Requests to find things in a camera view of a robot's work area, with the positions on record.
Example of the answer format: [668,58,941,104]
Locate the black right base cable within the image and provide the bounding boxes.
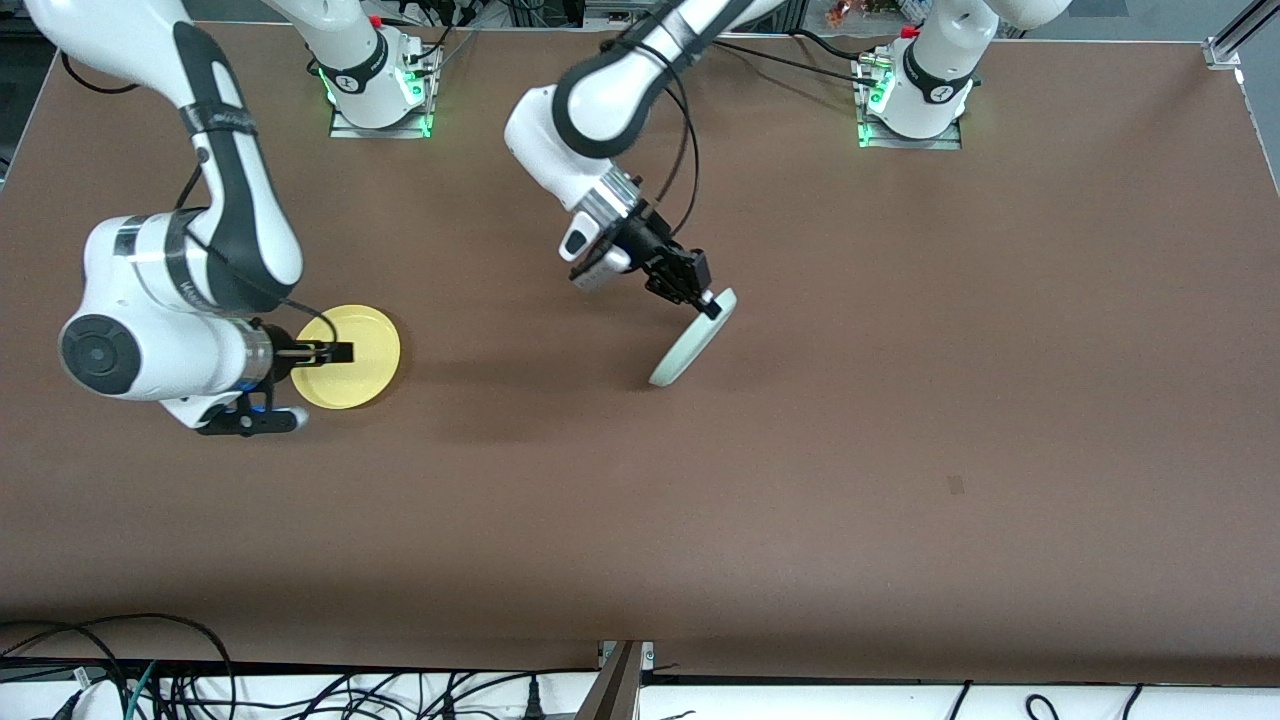
[395,0,481,76]

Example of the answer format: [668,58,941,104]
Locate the aluminium frame profile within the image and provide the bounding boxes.
[572,640,656,720]

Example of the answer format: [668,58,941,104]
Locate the colourful background items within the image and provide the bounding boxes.
[825,0,901,26]

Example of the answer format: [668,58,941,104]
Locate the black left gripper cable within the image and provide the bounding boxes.
[600,35,701,241]

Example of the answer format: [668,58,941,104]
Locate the black floor cable bundle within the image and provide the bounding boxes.
[160,665,581,720]

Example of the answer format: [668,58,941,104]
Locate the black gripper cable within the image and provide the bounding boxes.
[600,35,701,241]
[60,50,341,346]

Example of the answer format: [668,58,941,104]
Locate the long black base cable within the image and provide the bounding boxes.
[712,38,881,91]

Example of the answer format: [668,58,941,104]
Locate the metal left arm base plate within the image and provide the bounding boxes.
[852,55,966,151]

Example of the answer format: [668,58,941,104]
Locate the pale green round plate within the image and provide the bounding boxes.
[648,288,739,389]

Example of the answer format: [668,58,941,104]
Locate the short black base cable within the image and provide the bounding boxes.
[795,28,891,63]

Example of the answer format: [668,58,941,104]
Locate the aluminium corner post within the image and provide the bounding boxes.
[1205,0,1280,69]

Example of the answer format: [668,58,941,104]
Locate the yellow round plate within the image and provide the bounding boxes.
[290,304,402,410]

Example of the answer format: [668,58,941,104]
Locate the grey metal background device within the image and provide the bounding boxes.
[585,0,661,29]

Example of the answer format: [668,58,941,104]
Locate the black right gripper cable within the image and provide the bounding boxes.
[60,50,341,346]

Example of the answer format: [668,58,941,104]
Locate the green cable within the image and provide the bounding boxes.
[125,660,158,720]

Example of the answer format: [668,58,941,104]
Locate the black looped floor cable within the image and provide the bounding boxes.
[0,613,236,720]
[0,625,131,720]

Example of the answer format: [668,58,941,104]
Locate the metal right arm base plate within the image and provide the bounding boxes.
[328,40,443,141]

